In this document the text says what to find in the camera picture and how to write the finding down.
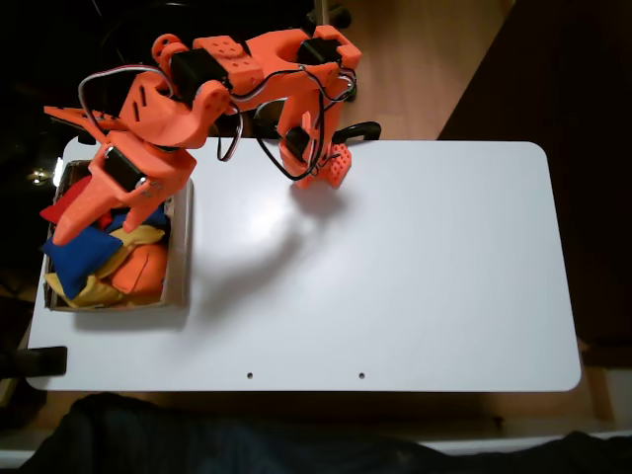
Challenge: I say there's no blue fabric bean bag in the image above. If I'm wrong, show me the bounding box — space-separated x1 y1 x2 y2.
41 224 124 301
106 205 170 234

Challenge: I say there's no yellow fabric bean bag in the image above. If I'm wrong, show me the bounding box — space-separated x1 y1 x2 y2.
96 225 167 280
44 272 165 310

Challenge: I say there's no red fabric bean bag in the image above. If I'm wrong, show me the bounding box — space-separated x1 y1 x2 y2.
39 176 114 231

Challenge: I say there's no cardboard box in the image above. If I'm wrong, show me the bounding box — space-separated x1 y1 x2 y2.
42 158 195 313

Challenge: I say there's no orange fabric bean bag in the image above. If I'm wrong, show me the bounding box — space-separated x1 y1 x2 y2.
106 241 170 296

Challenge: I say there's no black table clamp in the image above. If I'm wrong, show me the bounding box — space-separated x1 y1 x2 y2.
340 121 382 145
0 345 68 380

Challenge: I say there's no office chair base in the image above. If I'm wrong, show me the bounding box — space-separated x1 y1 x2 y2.
305 0 353 31

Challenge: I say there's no person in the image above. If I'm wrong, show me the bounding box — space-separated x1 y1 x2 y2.
19 392 632 474

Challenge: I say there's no wooden table leg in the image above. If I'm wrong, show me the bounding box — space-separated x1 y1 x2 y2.
577 339 616 424

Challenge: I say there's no thin servo wire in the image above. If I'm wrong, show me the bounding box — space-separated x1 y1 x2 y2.
216 111 244 163

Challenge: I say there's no orange gripper camera mount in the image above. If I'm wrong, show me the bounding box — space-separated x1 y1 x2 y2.
42 105 132 133

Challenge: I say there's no black power cable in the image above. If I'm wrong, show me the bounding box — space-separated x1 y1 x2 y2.
254 68 328 182

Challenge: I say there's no white servo wire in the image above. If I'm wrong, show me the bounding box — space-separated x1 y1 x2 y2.
77 65 174 124

